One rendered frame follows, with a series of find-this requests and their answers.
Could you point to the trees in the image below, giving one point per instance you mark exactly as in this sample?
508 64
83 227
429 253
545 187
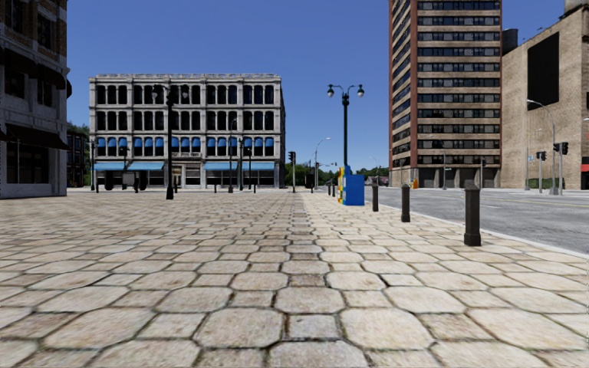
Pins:
299 174

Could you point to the traffic light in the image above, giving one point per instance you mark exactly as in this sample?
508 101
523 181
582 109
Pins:
293 170
560 161
540 170
482 172

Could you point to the grey street lamp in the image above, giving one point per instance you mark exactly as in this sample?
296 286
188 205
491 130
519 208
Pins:
552 152
316 161

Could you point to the blue booth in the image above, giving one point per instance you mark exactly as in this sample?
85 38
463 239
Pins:
353 188

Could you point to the black twin street lamp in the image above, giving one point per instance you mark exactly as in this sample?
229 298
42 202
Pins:
170 138
345 129

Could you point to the pale stone building blue awnings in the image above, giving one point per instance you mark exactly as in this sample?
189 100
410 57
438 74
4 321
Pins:
216 124

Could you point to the brown brick tower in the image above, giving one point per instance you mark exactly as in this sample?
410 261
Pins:
441 92

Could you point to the dark building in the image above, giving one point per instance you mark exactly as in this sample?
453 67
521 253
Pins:
76 158

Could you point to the tan brick building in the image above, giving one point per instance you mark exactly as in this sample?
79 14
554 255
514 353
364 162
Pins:
520 138

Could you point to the grey stone and brick building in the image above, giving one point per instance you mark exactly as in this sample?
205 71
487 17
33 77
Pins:
32 115

